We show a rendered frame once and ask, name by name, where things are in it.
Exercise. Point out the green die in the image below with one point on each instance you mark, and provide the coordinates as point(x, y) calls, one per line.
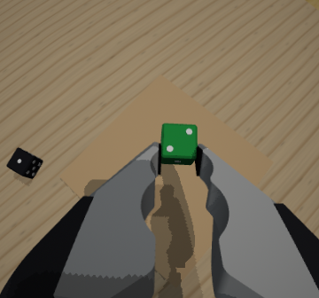
point(179, 143)

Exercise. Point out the tan square mat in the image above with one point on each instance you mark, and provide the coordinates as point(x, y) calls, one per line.
point(179, 220)

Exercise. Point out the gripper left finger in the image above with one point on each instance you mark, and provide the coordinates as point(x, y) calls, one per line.
point(102, 247)

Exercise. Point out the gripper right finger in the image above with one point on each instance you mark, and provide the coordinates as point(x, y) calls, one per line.
point(260, 249)

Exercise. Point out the black die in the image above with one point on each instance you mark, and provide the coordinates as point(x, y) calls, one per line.
point(24, 163)

